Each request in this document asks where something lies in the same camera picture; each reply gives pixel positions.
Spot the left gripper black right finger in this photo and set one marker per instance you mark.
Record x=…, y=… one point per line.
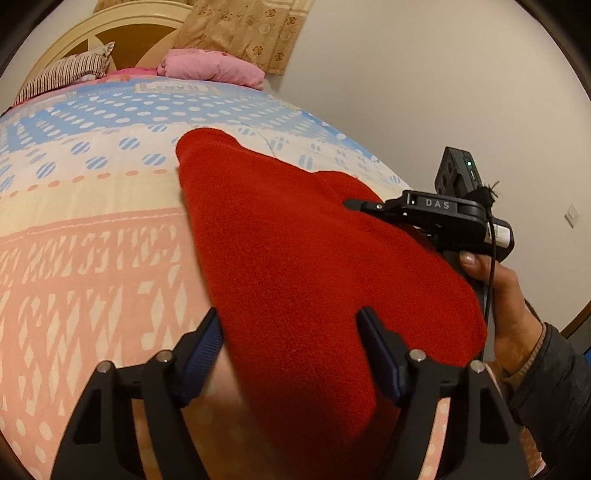
x=479, y=437

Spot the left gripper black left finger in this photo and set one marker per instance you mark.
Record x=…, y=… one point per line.
x=120, y=407

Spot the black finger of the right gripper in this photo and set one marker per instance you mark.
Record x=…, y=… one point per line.
x=390, y=208

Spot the red knitted embroidered sweater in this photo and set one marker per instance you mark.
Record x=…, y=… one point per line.
x=288, y=267

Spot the dark jacket right forearm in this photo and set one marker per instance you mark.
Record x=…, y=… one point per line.
x=550, y=397

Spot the person's right hand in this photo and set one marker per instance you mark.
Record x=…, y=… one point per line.
x=517, y=330

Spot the polka dot bed sheet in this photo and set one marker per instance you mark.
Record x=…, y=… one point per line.
x=98, y=260

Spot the beige window curtain centre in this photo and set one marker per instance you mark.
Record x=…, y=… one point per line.
x=263, y=33

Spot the pink folded blanket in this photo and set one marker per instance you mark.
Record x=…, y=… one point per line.
x=207, y=65

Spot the cream wooden headboard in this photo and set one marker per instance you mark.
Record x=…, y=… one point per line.
x=141, y=31

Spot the striped grey pillow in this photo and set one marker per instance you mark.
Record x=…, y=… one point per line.
x=66, y=71

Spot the white wall socket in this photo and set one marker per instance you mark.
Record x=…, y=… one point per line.
x=572, y=216

